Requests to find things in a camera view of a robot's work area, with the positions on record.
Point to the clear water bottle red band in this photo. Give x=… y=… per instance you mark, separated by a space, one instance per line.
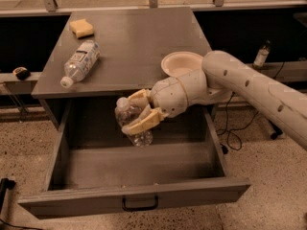
x=125 y=113

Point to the black stand leg with wheel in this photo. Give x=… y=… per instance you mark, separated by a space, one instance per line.
x=273 y=131

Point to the labelled clear water bottle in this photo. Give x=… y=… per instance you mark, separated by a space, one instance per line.
x=80 y=63

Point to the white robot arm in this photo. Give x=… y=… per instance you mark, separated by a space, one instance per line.
x=286 y=107

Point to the black drawer handle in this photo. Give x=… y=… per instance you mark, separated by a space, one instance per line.
x=140 y=204

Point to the black object at left edge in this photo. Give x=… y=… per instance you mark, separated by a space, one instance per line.
x=5 y=184

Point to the yellow sponge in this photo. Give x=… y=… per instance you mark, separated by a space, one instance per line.
x=81 y=28

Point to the small bottle on ledge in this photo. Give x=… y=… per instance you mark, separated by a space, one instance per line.
x=262 y=55

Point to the metal window frame rail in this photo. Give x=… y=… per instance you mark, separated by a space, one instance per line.
x=153 y=4

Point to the grey cabinet with drawer opening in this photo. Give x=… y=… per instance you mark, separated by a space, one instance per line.
x=132 y=43

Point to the open grey top drawer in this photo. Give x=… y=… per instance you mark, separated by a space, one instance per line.
x=94 y=165

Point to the white bowl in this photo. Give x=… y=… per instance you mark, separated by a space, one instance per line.
x=180 y=63

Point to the black yellow tape measure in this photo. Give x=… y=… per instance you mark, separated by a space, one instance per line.
x=21 y=73

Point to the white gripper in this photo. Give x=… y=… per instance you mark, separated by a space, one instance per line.
x=168 y=97

